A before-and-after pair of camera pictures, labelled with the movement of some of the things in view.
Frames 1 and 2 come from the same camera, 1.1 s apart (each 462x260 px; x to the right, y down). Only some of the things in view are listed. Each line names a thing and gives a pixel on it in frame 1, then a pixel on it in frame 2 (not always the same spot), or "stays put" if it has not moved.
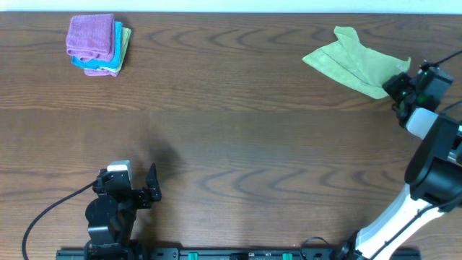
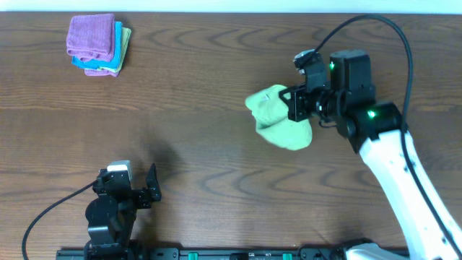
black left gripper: x=135 y=195 stays put
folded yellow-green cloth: x=125 y=35 stays put
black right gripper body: x=403 y=91 → x=296 y=103
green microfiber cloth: x=347 y=61 → x=271 y=112
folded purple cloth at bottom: x=100 y=73 stays put
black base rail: x=240 y=254 stays put
